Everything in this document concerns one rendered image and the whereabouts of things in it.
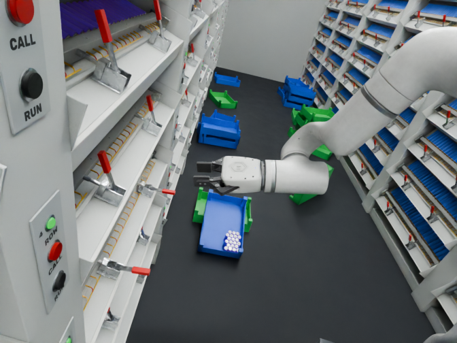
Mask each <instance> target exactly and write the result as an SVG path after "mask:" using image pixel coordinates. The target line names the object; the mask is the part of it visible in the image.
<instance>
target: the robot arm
mask: <svg viewBox="0 0 457 343"><path fill-rule="evenodd" d="M428 91H439V92H442V93H445V94H447V95H450V96H452V97H455V98H457V27H435V28H432V29H428V30H425V31H423V32H421V33H419V34H417V35H415V36H414V37H412V38H411V39H410V40H409V41H408V42H406V43H405V44H404V45H403V46H402V47H401V48H400V49H398V50H397V51H396V52H395V53H394V54H393V55H392V56H391V57H390V58H389V59H388V60H387V61H386V62H385V63H384V65H383V66H382V67H381V68H380V69H379V70H378V71H377V72H376V73H375V74H374V75H373V76H372V77H371V78H370V79H369V80H368V81H367V82H366V83H365V84H364V85H363V86H362V87H361V88H360V89H359V90H358V91H357V92H356V93H355V94H354V95H353V96H352V97H351V98H350V100H349V101H348V102H347V103H346V104H345V105H344V106H343V107H342V108H341V109H340V110H339V111H338V112H337V113H336V114H335V115H334V116H333V117H332V118H331V119H330V120H328V121H326V122H311V123H308V124H306V125H304V126H302V127H301V128H300V129H299V130H297V131H296V132H295V133H294V134H293V135H292V137H291V138H290V139H289V140H288V141H287V142H286V143H285V144H284V146H283V148H282V150H281V152H280V160H265V163H264V164H263V162H262V161H260V160H258V159H252V158H247V157H232V156H227V157H222V158H221V159H218V160H217V161H212V162H197V172H205V173H212V171H214V172H220V173H221V176H219V177H214V178H209V176H194V177H193V180H194V186H204V187H209V188H210V189H213V190H215V191H216V192H217V193H218V194H219V195H220V196H224V195H226V194H228V193H254V192H259V191H261V190H262V189H263V191H264V193H297V194H315V195H323V194H325V192H326V190H327V188H328V181H329V173H328V167H327V164H326V163H325V162H322V161H310V160H309V156H310V154H311V153H312V152H313V151H315V150H316V149H317V148H319V147H320V146H321V145H323V144H324V145H325V146H326V147H327V148H328V149H329V150H330V151H331V152H332V153H334V154H336V155H339V156H345V155H348V154H350V153H352V152H354V151H355V150H357V149H358V148H360V147H361V146H362V145H363V144H364V143H365V142H367V141H368V140H369V139H371V138H372V137H373V136H374V135H375V134H376V133H378V132H379V131H380V130H381V129H383V128H384V127H385V126H386V125H387V124H388V123H390V122H391V121H392V120H394V119H395V118H396V117H397V116H398V115H399V114H400V113H402V112H403V111H404V110H406V109H407V108H408V107H409V106H410V105H411V104H412V103H413V102H415V101H416V100H417V99H418V98H420V97H421V96H422V95H423V94H424V93H426V92H428ZM219 167H220V168H219ZM217 182H219V183H217ZM423 343H457V322H456V324H455V325H454V326H453V327H452V328H451V329H450V330H449V331H448V332H447V333H436V334H434V335H432V336H430V337H429V338H427V339H426V340H425V341H424V342H423Z"/></svg>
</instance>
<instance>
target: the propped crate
mask: <svg viewBox="0 0 457 343"><path fill-rule="evenodd" d="M247 200H248V197H245V196H244V197H243V199H242V198H238V197H231V196H228V195H224V196H220V195H219V194H218V193H213V190H211V189H210V190H209V193H208V196H207V201H206V206H205V212H204V217H203V224H202V228H201V235H200V239H199V246H198V251H199V252H206V253H210V254H214V255H221V256H225V257H232V258H236V259H239V258H240V256H241V255H242V253H243V234H244V225H245V217H246V201H247ZM228 231H232V232H233V231H235V233H236V232H239V235H240V236H241V239H240V241H239V242H240V243H241V245H240V246H239V251H238V253H236V252H229V251H224V250H223V249H224V248H223V247H222V246H223V244H224V237H225V235H226V234H227V233H228Z"/></svg>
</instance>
